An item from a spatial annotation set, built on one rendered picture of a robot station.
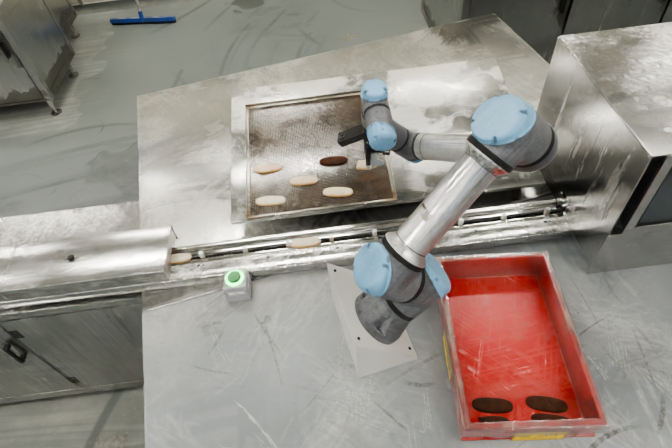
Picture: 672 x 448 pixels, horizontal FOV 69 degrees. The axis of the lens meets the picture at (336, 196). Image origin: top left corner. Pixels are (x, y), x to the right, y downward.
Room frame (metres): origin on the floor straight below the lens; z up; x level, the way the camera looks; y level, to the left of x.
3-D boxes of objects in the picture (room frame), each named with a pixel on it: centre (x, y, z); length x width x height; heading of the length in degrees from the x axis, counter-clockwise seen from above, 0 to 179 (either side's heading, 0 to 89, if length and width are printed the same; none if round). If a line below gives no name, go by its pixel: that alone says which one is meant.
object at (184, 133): (1.52, -0.14, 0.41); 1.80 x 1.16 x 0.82; 101
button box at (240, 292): (0.82, 0.33, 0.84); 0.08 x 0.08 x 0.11; 0
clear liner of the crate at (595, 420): (0.54, -0.40, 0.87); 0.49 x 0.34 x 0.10; 175
